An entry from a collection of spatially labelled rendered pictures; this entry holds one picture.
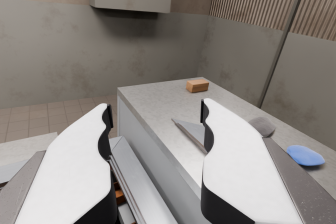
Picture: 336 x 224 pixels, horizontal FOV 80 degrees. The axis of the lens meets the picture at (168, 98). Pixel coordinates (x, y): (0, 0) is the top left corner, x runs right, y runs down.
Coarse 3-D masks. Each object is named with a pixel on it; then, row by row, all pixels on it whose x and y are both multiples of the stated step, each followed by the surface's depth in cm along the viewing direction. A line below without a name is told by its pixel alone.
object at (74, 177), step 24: (96, 120) 10; (72, 144) 9; (96, 144) 9; (48, 168) 7; (72, 168) 7; (96, 168) 7; (48, 192) 6; (72, 192) 6; (96, 192) 6; (24, 216) 6; (48, 216) 6; (72, 216) 6; (96, 216) 6
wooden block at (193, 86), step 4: (188, 80) 116; (192, 80) 116; (196, 80) 117; (200, 80) 118; (204, 80) 118; (188, 84) 114; (192, 84) 111; (196, 84) 112; (200, 84) 114; (204, 84) 116; (208, 84) 117; (188, 88) 115; (192, 88) 112; (196, 88) 114; (200, 88) 115; (204, 88) 117
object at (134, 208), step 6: (108, 156) 90; (108, 162) 91; (114, 162) 88; (114, 168) 87; (114, 174) 85; (120, 174) 82; (120, 180) 81; (0, 186) 71; (120, 186) 80; (126, 186) 77; (126, 192) 76; (126, 198) 75; (132, 198) 73; (132, 204) 72; (132, 210) 71; (138, 210) 69; (138, 216) 68; (138, 222) 68; (144, 222) 65
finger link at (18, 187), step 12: (36, 156) 8; (24, 168) 7; (36, 168) 7; (12, 180) 7; (24, 180) 7; (0, 192) 7; (12, 192) 7; (24, 192) 6; (0, 204) 6; (12, 204) 6; (0, 216) 6; (12, 216) 6
